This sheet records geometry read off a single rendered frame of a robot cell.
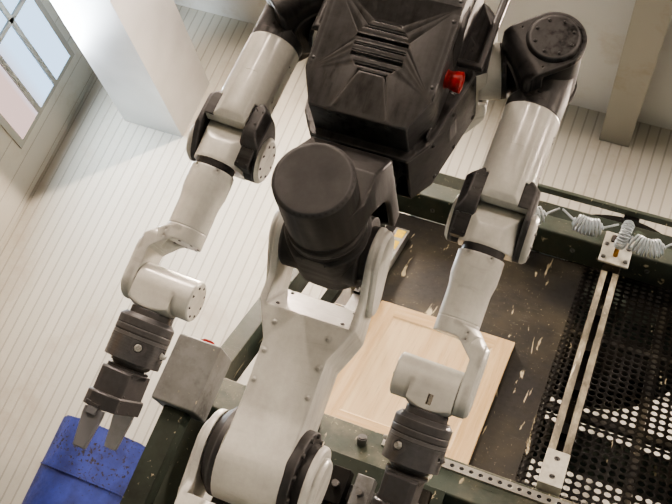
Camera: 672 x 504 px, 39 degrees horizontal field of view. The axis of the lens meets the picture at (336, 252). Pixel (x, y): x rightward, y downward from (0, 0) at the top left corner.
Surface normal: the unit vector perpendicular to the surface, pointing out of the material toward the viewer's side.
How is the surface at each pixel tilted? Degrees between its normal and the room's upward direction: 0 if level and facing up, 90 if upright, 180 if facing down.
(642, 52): 180
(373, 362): 58
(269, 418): 88
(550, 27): 93
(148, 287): 101
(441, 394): 106
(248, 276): 90
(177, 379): 90
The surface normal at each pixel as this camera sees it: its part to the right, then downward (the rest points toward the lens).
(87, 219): -0.12, -0.39
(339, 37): -0.22, -0.16
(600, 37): -0.36, 0.88
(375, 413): 0.08, -0.80
